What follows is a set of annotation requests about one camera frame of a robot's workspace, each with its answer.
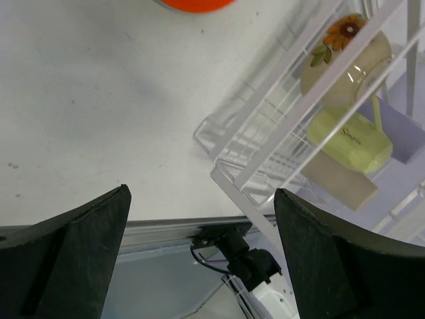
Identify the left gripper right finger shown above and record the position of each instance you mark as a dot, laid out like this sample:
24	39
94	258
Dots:
340	270

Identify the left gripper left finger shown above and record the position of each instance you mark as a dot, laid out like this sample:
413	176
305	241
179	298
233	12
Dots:
62	267

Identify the beige plastic cup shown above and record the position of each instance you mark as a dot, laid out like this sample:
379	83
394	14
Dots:
351	188

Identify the light green mug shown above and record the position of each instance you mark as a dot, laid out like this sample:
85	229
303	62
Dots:
360	144

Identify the orange plate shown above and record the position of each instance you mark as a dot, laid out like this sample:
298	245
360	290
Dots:
196	6

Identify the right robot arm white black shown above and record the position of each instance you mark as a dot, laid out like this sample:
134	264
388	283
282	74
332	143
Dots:
257	269

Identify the aluminium mounting rail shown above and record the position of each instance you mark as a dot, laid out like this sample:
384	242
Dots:
157	234

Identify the white wire dish rack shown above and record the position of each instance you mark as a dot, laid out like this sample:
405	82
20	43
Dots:
328	54

